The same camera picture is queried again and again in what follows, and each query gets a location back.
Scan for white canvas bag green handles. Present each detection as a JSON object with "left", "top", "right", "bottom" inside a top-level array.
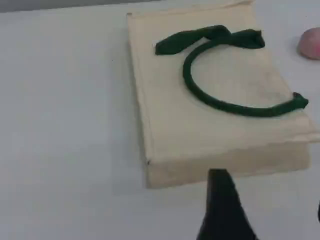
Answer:
[{"left": 126, "top": 0, "right": 320, "bottom": 190}]

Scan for pink peach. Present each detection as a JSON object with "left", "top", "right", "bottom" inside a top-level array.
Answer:
[{"left": 296, "top": 27, "right": 320, "bottom": 61}]

